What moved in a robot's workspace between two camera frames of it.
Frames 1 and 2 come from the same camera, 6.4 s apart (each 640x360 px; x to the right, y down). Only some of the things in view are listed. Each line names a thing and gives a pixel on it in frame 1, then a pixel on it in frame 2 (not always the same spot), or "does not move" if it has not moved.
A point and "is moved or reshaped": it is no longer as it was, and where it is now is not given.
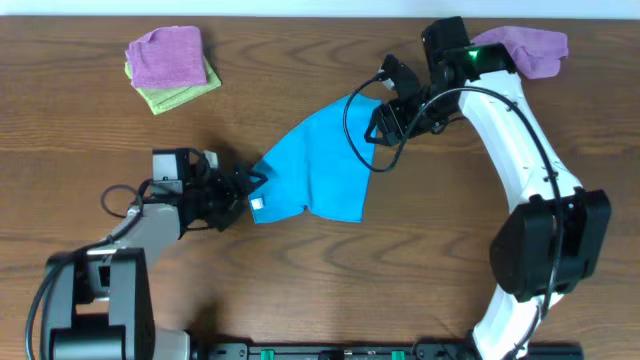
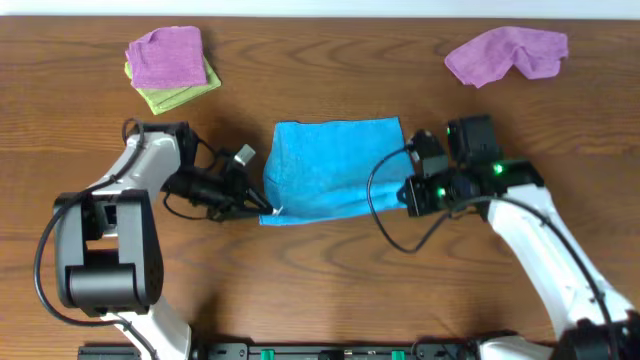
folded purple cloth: x=167 y=57 does not move
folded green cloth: x=161 y=99 does not move
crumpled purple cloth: x=535 y=53 does not move
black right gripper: x=378 y=115 → x=416 y=202
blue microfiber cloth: x=316 y=166 is moved or reshaped
